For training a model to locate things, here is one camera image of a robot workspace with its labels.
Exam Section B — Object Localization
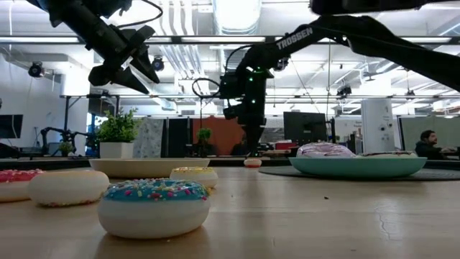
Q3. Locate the orange partition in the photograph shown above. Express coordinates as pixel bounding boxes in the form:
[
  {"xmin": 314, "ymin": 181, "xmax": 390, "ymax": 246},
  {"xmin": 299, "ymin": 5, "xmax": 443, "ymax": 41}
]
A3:
[{"xmin": 192, "ymin": 117, "xmax": 249, "ymax": 156}]

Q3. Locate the small green plant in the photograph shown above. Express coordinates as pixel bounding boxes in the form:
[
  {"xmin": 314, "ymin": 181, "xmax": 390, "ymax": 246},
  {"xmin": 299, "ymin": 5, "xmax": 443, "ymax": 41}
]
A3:
[{"xmin": 57, "ymin": 141, "xmax": 75, "ymax": 158}]

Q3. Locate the black hanging ceiling camera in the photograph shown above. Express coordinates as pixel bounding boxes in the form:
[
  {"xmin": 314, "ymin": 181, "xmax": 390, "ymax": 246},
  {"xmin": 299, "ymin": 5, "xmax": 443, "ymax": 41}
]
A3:
[{"xmin": 275, "ymin": 56, "xmax": 291, "ymax": 72}]

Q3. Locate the white column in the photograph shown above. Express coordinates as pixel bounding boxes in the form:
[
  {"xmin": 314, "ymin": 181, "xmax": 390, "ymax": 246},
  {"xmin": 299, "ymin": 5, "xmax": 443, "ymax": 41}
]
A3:
[{"xmin": 361, "ymin": 97, "xmax": 396, "ymax": 155}]

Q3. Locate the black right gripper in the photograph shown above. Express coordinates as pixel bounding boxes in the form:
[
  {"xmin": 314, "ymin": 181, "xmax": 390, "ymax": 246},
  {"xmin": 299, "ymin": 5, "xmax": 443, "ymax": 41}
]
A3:
[{"xmin": 219, "ymin": 68, "xmax": 275, "ymax": 158}]

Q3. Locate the black computer monitor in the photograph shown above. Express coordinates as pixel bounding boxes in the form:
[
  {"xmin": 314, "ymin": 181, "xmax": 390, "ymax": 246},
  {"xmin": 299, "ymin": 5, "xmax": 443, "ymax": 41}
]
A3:
[{"xmin": 282, "ymin": 111, "xmax": 327, "ymax": 147}]

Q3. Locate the white plant pot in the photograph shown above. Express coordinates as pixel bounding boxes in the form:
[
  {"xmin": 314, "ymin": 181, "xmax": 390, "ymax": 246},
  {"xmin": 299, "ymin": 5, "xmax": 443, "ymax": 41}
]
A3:
[{"xmin": 99, "ymin": 142, "xmax": 134, "ymax": 160}]

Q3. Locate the round green plant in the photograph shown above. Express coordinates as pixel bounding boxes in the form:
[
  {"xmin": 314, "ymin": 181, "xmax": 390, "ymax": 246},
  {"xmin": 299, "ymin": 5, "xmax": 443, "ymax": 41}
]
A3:
[{"xmin": 196, "ymin": 128, "xmax": 213, "ymax": 156}]

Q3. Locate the red sprinkled donut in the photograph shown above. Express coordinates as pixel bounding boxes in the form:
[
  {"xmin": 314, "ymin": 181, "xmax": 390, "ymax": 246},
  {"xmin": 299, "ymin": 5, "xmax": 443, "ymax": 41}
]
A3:
[{"xmin": 0, "ymin": 169, "xmax": 46, "ymax": 204}]

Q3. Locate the yellow frosted donut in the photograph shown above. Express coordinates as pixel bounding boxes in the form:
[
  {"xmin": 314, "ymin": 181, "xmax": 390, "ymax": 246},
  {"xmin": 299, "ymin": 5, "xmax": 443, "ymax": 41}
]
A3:
[{"xmin": 169, "ymin": 166, "xmax": 219, "ymax": 190}]

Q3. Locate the cream plate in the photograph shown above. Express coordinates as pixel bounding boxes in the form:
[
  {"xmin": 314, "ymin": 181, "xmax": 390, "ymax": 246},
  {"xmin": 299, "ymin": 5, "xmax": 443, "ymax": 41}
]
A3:
[{"xmin": 88, "ymin": 158, "xmax": 211, "ymax": 180}]

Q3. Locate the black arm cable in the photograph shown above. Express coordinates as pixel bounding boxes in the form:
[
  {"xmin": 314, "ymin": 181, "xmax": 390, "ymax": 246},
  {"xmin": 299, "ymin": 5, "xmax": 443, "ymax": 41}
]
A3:
[
  {"xmin": 116, "ymin": 0, "xmax": 164, "ymax": 29},
  {"xmin": 191, "ymin": 44, "xmax": 253, "ymax": 100}
]

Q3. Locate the dark wall screen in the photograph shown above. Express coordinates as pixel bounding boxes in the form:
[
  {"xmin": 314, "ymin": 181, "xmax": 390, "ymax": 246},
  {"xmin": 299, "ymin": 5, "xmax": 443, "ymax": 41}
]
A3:
[{"xmin": 0, "ymin": 114, "xmax": 24, "ymax": 140}]

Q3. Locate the black background frame rail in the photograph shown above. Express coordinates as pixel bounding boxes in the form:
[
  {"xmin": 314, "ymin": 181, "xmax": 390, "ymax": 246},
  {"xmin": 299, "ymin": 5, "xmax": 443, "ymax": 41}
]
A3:
[{"xmin": 60, "ymin": 94, "xmax": 460, "ymax": 101}]

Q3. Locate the person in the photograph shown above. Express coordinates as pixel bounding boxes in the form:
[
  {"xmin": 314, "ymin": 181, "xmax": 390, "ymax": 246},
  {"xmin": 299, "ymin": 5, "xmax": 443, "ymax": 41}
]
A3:
[
  {"xmin": 231, "ymin": 142, "xmax": 249, "ymax": 156},
  {"xmin": 415, "ymin": 129, "xmax": 454, "ymax": 160}
]

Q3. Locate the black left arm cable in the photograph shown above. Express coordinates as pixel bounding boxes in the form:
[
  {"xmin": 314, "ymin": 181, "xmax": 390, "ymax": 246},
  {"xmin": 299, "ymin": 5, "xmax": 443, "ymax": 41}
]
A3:
[{"xmin": 116, "ymin": 0, "xmax": 164, "ymax": 29}]

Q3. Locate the large green plant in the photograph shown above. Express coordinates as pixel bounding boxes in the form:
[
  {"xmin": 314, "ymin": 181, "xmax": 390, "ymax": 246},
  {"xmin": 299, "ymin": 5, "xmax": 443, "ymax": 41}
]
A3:
[{"xmin": 93, "ymin": 107, "xmax": 139, "ymax": 144}]

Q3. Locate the blue frosted sprinkled donut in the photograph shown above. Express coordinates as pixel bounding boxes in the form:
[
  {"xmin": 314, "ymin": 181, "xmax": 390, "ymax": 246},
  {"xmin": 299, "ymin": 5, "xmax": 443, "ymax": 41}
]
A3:
[{"xmin": 97, "ymin": 178, "xmax": 212, "ymax": 240}]

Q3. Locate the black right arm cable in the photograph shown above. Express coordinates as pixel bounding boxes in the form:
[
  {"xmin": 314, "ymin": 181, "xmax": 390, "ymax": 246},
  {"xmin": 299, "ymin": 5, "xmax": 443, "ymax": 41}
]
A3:
[{"xmin": 191, "ymin": 44, "xmax": 253, "ymax": 100}]

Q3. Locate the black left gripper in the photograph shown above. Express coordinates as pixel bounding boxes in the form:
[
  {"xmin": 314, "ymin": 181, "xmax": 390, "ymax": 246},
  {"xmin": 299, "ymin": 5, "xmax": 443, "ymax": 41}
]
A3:
[{"xmin": 88, "ymin": 24, "xmax": 161, "ymax": 96}]

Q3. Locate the pink frosted donut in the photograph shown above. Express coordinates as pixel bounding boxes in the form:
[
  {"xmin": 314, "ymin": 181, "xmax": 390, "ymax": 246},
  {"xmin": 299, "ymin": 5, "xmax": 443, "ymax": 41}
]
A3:
[{"xmin": 296, "ymin": 142, "xmax": 357, "ymax": 158}]

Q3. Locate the patterned grey panel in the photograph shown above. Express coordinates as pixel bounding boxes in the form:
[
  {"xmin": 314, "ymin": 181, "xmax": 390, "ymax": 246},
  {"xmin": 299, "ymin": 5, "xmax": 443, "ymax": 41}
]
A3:
[{"xmin": 133, "ymin": 117, "xmax": 165, "ymax": 159}]

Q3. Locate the plain white donut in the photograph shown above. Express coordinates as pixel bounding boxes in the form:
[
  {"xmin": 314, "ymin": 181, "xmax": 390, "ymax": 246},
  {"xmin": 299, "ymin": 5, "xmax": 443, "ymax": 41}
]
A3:
[{"xmin": 27, "ymin": 169, "xmax": 111, "ymax": 209}]

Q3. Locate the grey green partition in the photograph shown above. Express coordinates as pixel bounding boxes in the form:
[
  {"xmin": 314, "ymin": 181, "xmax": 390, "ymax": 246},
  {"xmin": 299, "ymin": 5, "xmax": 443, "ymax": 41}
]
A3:
[{"xmin": 397, "ymin": 115, "xmax": 460, "ymax": 152}]

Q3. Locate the black overhead frame beam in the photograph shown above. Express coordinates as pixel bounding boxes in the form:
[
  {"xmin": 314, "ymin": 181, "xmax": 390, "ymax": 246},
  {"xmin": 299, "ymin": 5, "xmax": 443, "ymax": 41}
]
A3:
[{"xmin": 0, "ymin": 35, "xmax": 460, "ymax": 45}]

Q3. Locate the dark panel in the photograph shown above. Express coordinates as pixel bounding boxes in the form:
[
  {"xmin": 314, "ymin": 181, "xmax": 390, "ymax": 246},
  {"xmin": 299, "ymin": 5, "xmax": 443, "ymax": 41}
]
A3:
[{"xmin": 163, "ymin": 117, "xmax": 193, "ymax": 158}]

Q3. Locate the thin hanging cable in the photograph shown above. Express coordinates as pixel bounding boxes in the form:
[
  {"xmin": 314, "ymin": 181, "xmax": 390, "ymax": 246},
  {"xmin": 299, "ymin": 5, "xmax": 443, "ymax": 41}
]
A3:
[{"xmin": 326, "ymin": 39, "xmax": 331, "ymax": 117}]

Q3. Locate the dark round mat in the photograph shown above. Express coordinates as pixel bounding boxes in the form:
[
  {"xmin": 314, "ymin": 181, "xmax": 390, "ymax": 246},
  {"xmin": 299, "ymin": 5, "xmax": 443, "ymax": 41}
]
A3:
[{"xmin": 258, "ymin": 165, "xmax": 460, "ymax": 181}]

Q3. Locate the teal plate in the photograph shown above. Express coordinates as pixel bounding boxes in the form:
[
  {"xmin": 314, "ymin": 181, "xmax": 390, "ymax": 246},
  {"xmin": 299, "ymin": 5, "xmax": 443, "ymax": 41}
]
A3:
[{"xmin": 288, "ymin": 156, "xmax": 428, "ymax": 178}]

